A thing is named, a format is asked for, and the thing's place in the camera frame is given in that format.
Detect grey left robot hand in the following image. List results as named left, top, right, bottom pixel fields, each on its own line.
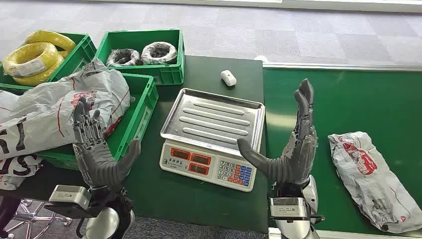
left=72, top=96, right=142, bottom=189

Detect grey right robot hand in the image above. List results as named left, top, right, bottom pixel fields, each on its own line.
left=236, top=78, right=319, bottom=185

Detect grey plastic package red print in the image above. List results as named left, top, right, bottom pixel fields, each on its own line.
left=327, top=131, right=422, bottom=234

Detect white package black letters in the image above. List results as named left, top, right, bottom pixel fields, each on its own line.
left=0, top=115, right=77, bottom=191

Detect large grey package red print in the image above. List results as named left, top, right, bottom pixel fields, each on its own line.
left=9, top=58, right=132, bottom=146

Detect plain pale plastic package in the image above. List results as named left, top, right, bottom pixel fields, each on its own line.
left=0, top=90, right=20, bottom=124

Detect small white plastic device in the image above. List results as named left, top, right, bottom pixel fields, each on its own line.
left=220, top=70, right=237, bottom=87

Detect green plastic crate holding packages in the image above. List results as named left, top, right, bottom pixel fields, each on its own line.
left=34, top=73, right=160, bottom=171

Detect chrome chair base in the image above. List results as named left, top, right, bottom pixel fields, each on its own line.
left=4, top=199, right=73, bottom=239

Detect white electronic scale steel tray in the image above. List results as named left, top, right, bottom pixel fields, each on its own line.
left=159, top=88, right=266, bottom=193

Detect green crate with yellow coils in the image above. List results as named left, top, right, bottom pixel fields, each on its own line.
left=0, top=32, right=97, bottom=91

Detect green crate with black coils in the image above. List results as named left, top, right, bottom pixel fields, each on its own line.
left=95, top=29, right=185, bottom=86

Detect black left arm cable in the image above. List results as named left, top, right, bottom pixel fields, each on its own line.
left=76, top=216, right=87, bottom=239

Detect silver conveyor edge rail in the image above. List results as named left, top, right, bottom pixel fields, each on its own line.
left=262, top=62, right=422, bottom=72

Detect yellow cable coil white label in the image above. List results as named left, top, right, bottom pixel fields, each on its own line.
left=2, top=42, right=60, bottom=78

